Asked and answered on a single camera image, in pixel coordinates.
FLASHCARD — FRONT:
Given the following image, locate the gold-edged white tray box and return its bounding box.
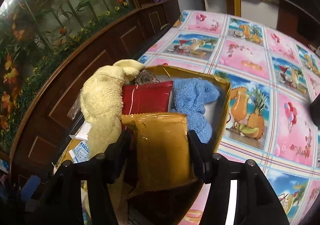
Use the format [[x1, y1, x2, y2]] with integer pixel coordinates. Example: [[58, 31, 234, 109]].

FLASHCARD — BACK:
[[41, 60, 231, 224]]

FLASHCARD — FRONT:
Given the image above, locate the red foil snack bag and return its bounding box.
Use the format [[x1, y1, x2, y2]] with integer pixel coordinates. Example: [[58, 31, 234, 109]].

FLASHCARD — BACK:
[[122, 81, 173, 115]]

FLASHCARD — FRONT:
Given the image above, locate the brown knitted sock bundle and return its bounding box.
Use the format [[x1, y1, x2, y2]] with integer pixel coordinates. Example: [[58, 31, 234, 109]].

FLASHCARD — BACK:
[[134, 69, 159, 85]]

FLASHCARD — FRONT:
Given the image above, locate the dark wooden cabinet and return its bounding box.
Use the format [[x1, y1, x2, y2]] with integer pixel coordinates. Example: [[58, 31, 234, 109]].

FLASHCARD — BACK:
[[10, 0, 181, 187]]

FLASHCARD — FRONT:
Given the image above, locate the white blue printed pouch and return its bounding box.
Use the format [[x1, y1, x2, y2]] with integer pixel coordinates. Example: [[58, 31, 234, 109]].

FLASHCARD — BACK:
[[69, 141, 89, 163]]

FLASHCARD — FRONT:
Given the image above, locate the colourful printed tablecloth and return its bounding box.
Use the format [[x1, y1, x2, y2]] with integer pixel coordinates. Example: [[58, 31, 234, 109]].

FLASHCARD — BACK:
[[139, 10, 319, 224]]

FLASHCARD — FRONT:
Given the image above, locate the yellow towel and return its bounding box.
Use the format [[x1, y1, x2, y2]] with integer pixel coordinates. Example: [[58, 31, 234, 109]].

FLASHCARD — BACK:
[[80, 59, 145, 158]]

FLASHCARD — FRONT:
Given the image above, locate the gold foil snack bag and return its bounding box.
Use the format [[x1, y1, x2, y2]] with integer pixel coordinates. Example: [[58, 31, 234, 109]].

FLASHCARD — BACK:
[[121, 112, 195, 194]]

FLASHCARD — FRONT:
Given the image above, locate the floral wall mural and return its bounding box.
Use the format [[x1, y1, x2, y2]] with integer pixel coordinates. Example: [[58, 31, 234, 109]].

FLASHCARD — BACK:
[[1, 0, 132, 153]]

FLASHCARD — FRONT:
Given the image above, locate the light blue towel roll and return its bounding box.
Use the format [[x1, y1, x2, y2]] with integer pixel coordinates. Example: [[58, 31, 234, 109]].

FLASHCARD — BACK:
[[170, 78, 220, 143]]

